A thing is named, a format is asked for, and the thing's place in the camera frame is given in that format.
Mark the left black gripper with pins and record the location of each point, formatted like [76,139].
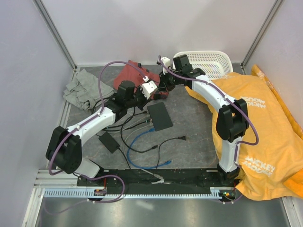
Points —
[145,101]

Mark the aluminium frame post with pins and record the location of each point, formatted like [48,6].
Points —
[263,29]
[54,31]

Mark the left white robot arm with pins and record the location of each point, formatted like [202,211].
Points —
[65,146]

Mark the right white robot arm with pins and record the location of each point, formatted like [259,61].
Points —
[232,114]

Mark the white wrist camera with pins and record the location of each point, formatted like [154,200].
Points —
[149,88]
[164,61]

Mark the black network switch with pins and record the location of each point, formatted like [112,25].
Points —
[159,116]

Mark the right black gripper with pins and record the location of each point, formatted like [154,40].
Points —
[163,87]

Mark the aluminium rail left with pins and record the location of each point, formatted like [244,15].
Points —
[59,132]

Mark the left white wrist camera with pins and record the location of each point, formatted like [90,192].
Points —
[149,88]

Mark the white slotted cable duct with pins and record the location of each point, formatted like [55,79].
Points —
[214,193]

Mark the left aluminium frame post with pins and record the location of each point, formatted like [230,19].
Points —
[54,31]

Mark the right aluminium frame post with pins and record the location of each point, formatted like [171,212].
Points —
[263,29]

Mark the white plastic basket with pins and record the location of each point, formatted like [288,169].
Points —
[215,64]

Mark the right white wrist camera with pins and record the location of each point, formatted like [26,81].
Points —
[164,61]

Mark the black power adapter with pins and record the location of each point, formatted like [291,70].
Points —
[109,142]

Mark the grey cloth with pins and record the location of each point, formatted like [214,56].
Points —
[83,91]

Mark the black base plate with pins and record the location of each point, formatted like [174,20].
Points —
[184,180]

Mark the orange Mickey Mouse blanket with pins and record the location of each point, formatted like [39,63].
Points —
[271,155]

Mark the red cloth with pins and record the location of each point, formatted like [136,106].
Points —
[131,74]

